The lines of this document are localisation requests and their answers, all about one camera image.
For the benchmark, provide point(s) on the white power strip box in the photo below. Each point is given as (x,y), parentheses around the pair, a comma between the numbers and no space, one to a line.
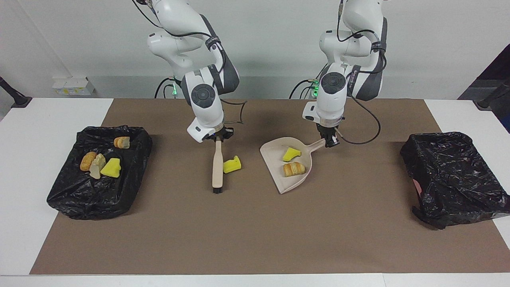
(71,85)

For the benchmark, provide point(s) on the black stand foot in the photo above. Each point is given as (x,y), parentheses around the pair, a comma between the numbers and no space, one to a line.
(18,100)
(492,97)

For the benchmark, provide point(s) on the yellow and green sponge piece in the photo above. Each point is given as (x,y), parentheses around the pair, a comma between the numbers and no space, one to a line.
(291,154)

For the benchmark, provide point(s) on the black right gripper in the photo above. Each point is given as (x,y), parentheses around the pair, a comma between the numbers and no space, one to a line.
(221,133)

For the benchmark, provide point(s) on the notched yellow sponge piece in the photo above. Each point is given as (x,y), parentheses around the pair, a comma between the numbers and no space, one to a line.
(232,165)

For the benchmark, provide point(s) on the pale cut bread chunk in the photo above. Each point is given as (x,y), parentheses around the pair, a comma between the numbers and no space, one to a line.
(97,167)

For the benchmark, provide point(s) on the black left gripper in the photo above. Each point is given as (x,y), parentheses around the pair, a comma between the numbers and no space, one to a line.
(328,130)

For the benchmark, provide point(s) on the pale lumpy bread chunk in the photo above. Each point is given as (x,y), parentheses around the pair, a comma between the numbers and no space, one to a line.
(121,142)

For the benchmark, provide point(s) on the striped croissant bread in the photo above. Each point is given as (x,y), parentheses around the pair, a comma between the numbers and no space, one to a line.
(294,170)

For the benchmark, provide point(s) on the beige plastic dustpan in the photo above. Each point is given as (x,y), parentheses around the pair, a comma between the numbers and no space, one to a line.
(275,159)

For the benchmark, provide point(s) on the black bag-lined pink bin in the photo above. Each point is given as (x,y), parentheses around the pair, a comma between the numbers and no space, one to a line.
(450,175)

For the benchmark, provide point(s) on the brown oval bread roll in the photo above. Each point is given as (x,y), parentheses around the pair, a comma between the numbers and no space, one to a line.
(86,161)

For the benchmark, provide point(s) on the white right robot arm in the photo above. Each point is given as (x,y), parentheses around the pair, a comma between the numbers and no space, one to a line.
(203,99)

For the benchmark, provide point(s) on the brown table mat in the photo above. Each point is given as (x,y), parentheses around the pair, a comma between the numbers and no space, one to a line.
(255,247)

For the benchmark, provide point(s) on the black bag-lined trash bin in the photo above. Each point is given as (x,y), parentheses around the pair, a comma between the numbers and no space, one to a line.
(79,195)

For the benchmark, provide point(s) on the plain yellow sponge wedge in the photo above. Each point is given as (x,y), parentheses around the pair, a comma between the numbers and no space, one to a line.
(111,169)

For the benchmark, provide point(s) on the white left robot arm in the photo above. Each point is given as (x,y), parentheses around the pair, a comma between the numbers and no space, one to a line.
(332,95)

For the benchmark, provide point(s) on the beige hand brush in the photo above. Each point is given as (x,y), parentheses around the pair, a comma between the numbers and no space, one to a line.
(217,167)

